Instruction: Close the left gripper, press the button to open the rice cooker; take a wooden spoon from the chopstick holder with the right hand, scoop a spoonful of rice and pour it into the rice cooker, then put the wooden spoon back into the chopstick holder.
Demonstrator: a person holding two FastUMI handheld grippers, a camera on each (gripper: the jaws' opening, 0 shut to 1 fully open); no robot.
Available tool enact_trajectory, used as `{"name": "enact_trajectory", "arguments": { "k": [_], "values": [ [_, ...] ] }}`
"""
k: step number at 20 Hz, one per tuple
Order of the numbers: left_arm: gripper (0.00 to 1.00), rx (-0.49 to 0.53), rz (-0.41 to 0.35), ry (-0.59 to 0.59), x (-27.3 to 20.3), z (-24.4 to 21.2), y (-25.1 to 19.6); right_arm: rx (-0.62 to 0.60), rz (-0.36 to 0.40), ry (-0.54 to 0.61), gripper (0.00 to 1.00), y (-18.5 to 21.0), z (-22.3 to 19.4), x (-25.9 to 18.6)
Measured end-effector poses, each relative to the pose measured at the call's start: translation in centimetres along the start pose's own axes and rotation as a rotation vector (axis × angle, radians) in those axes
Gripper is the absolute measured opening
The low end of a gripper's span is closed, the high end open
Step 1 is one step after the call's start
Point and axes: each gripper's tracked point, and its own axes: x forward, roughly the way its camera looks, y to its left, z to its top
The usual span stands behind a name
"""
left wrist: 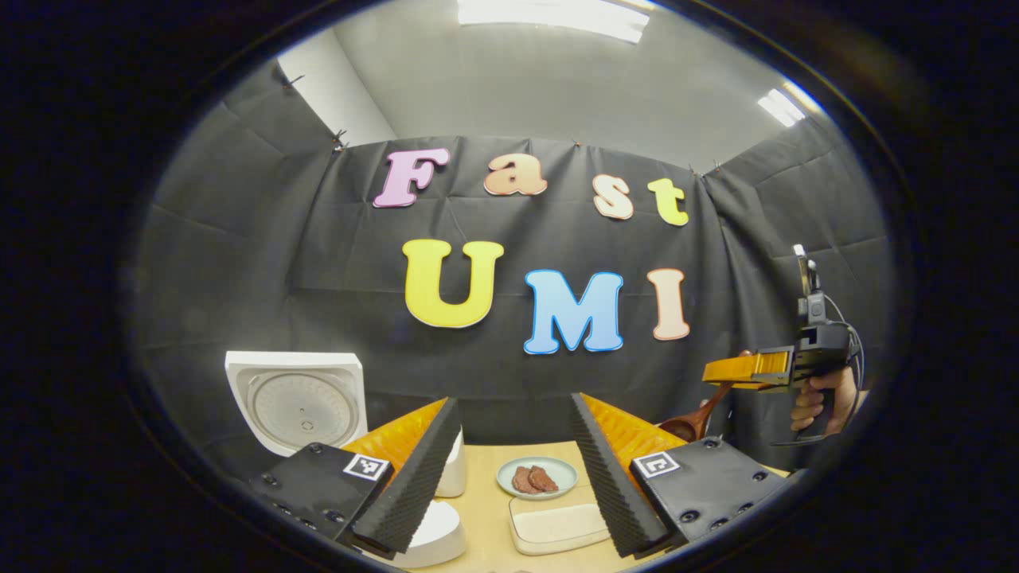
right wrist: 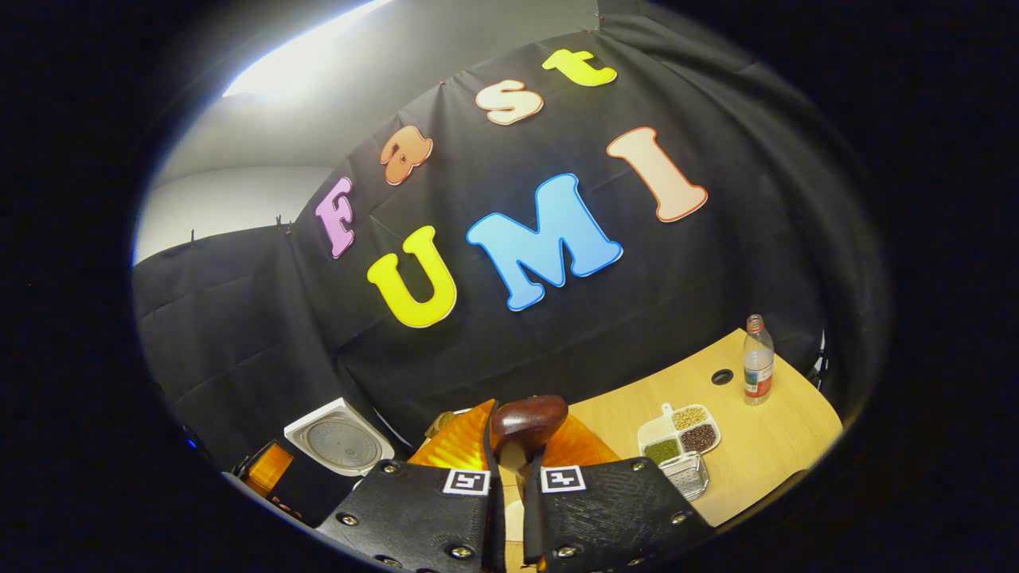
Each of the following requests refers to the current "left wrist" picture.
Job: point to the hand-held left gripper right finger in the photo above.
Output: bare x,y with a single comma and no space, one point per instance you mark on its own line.
609,485

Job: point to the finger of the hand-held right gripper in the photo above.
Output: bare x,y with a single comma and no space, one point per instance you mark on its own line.
748,370

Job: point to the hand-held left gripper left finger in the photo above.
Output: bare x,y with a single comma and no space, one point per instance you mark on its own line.
418,485

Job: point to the glass dish of rice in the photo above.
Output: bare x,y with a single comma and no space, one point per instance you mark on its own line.
557,529

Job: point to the wooden spoon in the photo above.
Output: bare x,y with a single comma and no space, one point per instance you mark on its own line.
686,428

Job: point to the white rice cooker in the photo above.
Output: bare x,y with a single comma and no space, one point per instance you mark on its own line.
298,398

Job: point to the light blue plate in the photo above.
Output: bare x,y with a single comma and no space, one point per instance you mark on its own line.
567,473

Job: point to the brown meat slices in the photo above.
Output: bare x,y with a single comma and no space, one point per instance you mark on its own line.
533,479

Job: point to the ceiling light panel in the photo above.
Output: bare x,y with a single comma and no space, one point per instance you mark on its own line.
784,105

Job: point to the black backdrop cloth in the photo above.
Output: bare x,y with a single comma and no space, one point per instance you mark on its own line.
239,278

